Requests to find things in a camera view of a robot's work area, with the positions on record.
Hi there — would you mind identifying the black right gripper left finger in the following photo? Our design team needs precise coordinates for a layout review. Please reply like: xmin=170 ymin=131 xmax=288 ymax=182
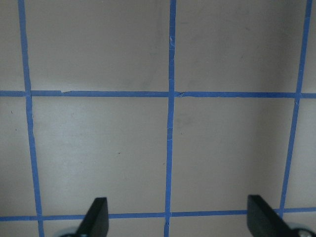
xmin=75 ymin=197 xmax=109 ymax=237

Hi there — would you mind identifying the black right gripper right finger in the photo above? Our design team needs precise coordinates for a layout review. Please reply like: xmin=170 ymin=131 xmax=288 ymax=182
xmin=246 ymin=195 xmax=299 ymax=237

